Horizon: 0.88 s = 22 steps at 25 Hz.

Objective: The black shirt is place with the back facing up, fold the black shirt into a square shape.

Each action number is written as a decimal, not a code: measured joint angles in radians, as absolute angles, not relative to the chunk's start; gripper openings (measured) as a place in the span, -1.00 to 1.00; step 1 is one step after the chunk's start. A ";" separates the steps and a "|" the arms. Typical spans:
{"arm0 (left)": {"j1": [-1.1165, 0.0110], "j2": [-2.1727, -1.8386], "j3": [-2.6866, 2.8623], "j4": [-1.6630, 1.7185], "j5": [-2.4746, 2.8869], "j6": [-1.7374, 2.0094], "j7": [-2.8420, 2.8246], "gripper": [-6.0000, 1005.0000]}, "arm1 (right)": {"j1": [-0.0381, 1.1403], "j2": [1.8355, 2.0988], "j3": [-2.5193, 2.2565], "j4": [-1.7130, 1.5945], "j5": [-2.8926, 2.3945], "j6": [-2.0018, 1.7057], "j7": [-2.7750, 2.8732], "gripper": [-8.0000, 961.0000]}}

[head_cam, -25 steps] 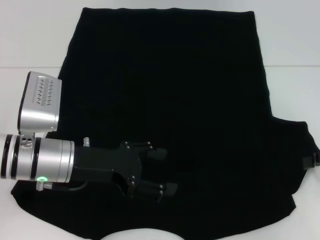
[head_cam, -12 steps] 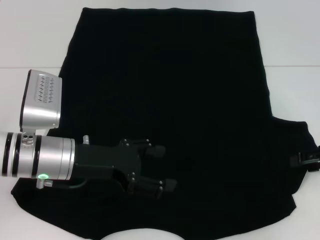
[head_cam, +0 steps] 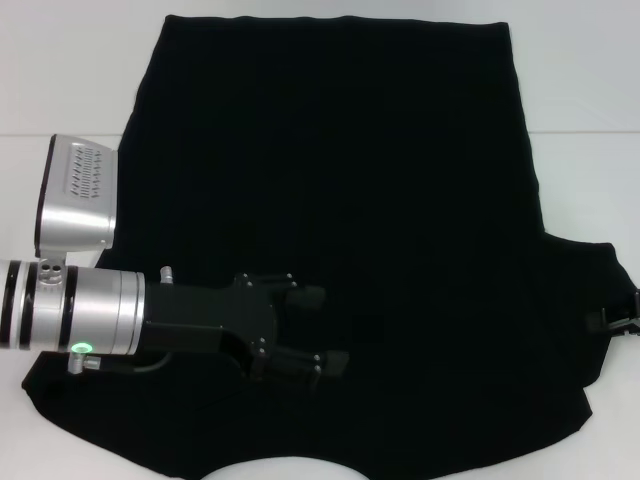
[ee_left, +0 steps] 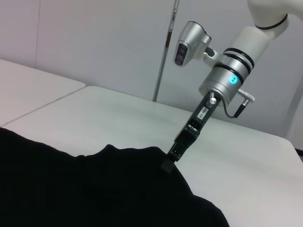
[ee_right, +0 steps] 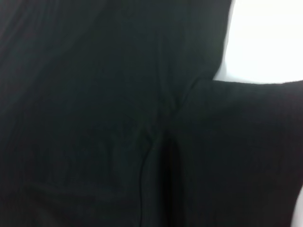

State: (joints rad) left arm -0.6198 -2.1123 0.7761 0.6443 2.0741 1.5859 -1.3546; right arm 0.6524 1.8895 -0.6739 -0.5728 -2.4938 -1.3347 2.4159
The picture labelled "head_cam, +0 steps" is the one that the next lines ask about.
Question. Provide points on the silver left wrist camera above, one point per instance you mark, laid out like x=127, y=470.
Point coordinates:
x=75, y=210

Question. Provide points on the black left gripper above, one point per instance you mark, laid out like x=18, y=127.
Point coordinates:
x=200, y=315

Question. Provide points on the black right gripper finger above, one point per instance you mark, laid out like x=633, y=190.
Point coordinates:
x=597, y=321

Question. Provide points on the black shirt with FREE print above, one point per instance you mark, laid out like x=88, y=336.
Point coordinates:
x=380, y=175

